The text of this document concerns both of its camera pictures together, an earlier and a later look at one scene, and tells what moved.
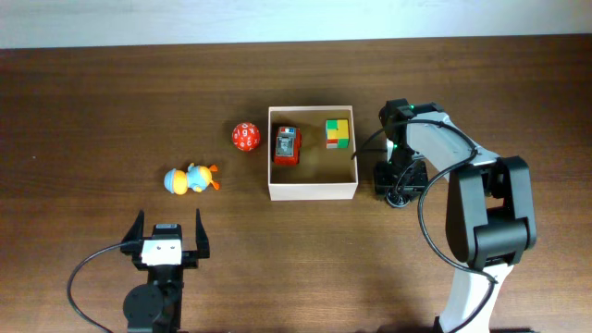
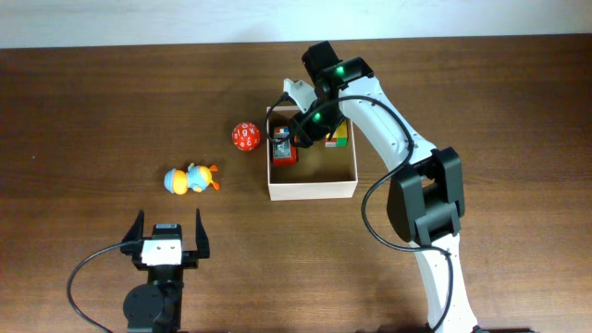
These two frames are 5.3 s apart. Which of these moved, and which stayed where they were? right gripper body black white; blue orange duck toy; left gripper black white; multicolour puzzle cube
Moved: right gripper body black white
Stayed: blue orange duck toy; multicolour puzzle cube; left gripper black white
